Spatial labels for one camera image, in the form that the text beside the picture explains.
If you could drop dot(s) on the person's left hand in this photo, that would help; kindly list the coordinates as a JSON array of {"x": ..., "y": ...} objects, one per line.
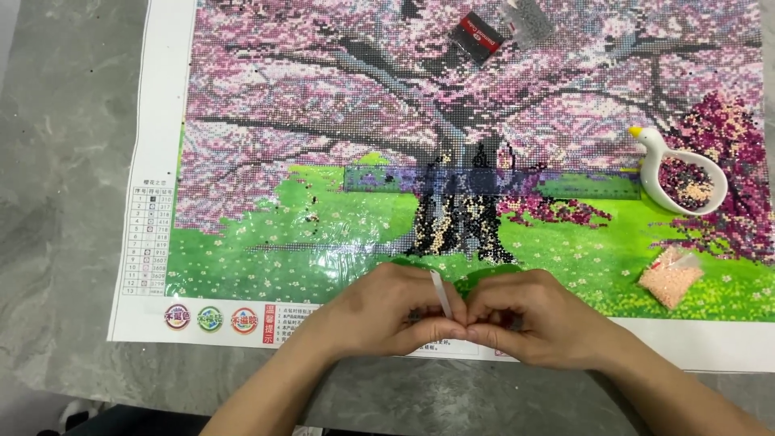
[{"x": 369, "y": 315}]

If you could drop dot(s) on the person's right hand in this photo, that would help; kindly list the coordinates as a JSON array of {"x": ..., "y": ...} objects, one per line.
[{"x": 545, "y": 327}]

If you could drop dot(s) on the white diamond painting pen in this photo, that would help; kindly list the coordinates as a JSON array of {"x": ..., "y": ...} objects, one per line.
[{"x": 440, "y": 294}]

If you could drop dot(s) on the clear bag of peach beads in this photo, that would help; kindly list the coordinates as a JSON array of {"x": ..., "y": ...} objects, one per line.
[{"x": 669, "y": 281}]

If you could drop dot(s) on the transparent plastic ruler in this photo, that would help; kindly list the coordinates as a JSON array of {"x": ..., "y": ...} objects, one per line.
[{"x": 387, "y": 179}]

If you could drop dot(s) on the white swan-shaped bead dish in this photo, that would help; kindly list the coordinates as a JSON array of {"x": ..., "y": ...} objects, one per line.
[{"x": 654, "y": 175}]

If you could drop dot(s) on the pile of mixed beads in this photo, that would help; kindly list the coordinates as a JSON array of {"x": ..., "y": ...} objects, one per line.
[{"x": 685, "y": 185}]

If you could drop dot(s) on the cherry tree diamond painting canvas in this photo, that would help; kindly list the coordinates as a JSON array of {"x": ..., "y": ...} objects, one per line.
[{"x": 315, "y": 121}]

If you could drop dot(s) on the person's dark trousers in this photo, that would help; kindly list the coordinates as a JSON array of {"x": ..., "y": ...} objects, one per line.
[{"x": 145, "y": 422}]

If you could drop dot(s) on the black bead bag red label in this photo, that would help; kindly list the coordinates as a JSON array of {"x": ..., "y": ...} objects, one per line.
[{"x": 477, "y": 37}]

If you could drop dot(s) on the clear bag of grey beads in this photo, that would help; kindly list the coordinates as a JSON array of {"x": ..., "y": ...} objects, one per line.
[{"x": 533, "y": 21}]

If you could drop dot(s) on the white shoe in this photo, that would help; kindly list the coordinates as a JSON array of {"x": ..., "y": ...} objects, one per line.
[{"x": 78, "y": 413}]

